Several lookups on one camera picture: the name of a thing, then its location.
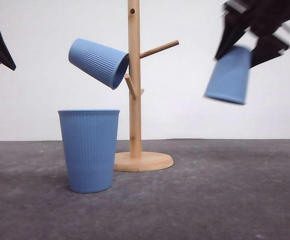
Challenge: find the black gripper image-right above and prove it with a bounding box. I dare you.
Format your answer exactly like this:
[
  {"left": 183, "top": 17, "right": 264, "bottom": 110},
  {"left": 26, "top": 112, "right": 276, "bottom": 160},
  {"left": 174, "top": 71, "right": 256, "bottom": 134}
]
[{"left": 214, "top": 0, "right": 290, "bottom": 69}]

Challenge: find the blue ribbed cup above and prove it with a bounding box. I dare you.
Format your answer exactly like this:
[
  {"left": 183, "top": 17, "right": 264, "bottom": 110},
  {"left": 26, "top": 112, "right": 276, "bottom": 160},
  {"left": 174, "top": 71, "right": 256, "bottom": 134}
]
[
  {"left": 69, "top": 38, "right": 129, "bottom": 90},
  {"left": 204, "top": 46, "right": 252, "bottom": 105},
  {"left": 58, "top": 109, "right": 120, "bottom": 193}
]

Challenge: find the wooden mug tree stand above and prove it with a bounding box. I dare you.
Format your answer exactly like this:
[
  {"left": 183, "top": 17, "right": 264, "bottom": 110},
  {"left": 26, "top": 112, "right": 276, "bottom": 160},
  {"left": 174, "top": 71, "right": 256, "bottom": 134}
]
[{"left": 114, "top": 0, "right": 179, "bottom": 172}]

